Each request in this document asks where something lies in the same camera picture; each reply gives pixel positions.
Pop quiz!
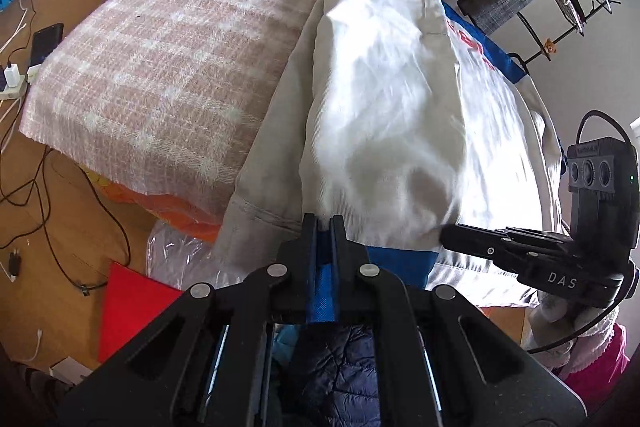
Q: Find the orange cloth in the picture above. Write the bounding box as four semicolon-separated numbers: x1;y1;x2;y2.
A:
82;169;221;243

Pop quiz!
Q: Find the red folder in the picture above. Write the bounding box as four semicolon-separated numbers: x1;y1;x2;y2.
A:
97;261;186;364

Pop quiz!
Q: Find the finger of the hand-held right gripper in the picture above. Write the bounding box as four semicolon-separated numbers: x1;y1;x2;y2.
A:
440;223;576;280

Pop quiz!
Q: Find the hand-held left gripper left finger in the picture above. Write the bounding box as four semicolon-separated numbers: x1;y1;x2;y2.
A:
57;213;321;427

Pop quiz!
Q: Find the navy puffer jacket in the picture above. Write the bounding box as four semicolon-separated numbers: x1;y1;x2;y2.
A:
272;322;386;427

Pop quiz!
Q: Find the black floor cable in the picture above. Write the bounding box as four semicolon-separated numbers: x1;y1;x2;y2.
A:
0;0;133;298

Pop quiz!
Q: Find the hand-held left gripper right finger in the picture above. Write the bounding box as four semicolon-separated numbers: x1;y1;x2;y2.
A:
330;215;588;427

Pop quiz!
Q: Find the white and blue jacket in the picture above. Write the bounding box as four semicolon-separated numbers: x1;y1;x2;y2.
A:
212;0;563;327

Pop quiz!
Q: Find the black smartphone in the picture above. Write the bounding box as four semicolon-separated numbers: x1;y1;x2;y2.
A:
29;23;65;66

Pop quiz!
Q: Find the clear plastic bag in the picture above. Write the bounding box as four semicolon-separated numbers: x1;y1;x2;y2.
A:
145;217;236;293

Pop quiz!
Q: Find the white cardboard box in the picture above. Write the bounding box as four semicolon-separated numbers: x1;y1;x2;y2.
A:
50;357;93;385

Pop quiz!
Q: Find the person's right hand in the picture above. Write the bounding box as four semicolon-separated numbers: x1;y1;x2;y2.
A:
529;294;618;370

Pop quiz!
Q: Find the pink plaid blanket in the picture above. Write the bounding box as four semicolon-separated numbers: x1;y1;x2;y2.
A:
19;0;351;218

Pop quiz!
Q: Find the white charging cable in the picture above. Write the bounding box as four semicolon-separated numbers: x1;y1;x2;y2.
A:
20;329;43;363

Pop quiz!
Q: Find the white power strip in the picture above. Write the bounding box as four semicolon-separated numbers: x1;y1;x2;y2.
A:
0;77;31;101

